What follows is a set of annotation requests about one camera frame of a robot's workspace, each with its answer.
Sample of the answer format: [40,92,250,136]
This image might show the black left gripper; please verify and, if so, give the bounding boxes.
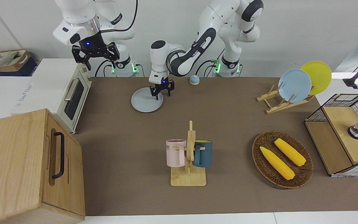
[150,78,175,100]

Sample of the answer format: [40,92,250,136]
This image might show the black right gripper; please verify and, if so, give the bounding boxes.
[72,31,119,71]

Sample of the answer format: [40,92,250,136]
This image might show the gray plate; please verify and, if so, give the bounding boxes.
[131,87,164,113]

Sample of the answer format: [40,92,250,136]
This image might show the wooden plate rack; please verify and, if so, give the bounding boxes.
[257,85,315,114]

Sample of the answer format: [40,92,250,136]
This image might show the light blue plate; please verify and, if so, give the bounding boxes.
[278,69,312,103]

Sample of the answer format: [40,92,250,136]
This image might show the yellow plate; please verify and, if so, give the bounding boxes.
[300,61,332,95]

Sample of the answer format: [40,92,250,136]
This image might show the cream toaster oven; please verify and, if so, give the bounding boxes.
[30,58,92,134]

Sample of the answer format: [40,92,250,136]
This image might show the pink mug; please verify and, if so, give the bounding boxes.
[166,139,187,167]

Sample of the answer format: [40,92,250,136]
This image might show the dark navy bag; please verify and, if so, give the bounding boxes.
[0,58,38,86]

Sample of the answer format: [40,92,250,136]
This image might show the teal mug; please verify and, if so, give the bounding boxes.
[193,140,213,168]

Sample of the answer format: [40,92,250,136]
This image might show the brown table mat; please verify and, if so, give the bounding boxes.
[72,76,358,217]

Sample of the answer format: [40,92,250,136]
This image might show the wooden mug tree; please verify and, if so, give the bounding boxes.
[170,121,207,186]

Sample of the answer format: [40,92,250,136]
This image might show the brown wicker tray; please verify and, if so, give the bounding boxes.
[252,131,314,189]

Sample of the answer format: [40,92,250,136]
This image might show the yellow corn cob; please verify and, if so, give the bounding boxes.
[260,146,295,180]
[274,138,306,167]

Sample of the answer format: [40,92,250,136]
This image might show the wooden box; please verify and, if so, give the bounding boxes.
[0,108,85,224]

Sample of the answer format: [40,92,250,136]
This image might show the wooden board lid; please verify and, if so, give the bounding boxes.
[322,106,358,165]

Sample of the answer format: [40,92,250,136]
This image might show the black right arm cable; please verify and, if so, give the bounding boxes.
[100,0,139,33]

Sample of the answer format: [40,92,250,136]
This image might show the black box handle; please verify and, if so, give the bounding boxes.
[52,132,65,180]

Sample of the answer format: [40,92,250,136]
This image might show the wire basket with cloth liner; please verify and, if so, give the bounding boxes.
[304,93,358,178]

